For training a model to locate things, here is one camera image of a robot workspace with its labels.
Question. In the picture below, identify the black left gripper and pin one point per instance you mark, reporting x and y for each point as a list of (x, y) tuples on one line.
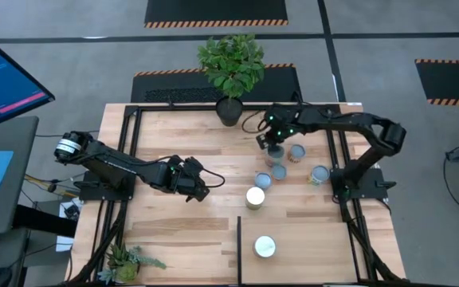
[(185, 179)]

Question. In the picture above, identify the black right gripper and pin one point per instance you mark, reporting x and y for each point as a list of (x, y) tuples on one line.
[(279, 123)]

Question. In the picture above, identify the orange label tin can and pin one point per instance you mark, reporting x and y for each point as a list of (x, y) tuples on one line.
[(296, 152)]

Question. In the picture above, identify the small silver top tin can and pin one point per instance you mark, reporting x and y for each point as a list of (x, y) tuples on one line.
[(279, 171)]

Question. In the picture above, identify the teal label tin can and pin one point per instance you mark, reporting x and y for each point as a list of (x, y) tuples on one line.
[(263, 180)]

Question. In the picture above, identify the tan label tin can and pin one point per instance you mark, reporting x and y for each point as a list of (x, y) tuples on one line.
[(255, 197)]

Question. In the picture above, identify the white label tin can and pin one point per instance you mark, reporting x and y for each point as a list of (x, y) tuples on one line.
[(264, 246)]

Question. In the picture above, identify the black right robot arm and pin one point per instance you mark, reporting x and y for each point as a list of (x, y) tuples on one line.
[(345, 119)]

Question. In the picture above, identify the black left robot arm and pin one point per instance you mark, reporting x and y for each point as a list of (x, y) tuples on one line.
[(110, 161)]

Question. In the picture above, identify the leafy green potted plant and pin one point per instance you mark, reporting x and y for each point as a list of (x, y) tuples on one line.
[(231, 68)]

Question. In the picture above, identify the black floor mat striped edge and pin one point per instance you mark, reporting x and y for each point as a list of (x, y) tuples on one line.
[(452, 79), (213, 10), (173, 85)]

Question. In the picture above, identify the small succulent plant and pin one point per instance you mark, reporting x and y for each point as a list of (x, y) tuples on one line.
[(124, 265)]

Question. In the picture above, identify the black stand base bar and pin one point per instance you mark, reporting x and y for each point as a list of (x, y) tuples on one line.
[(46, 221)]

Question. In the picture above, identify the computer monitor blue screen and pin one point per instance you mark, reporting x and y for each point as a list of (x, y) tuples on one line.
[(2, 79)]

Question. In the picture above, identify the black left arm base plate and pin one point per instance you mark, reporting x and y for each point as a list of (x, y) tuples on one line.
[(94, 192)]

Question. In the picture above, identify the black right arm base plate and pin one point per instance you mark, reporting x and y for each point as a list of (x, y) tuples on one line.
[(373, 187)]

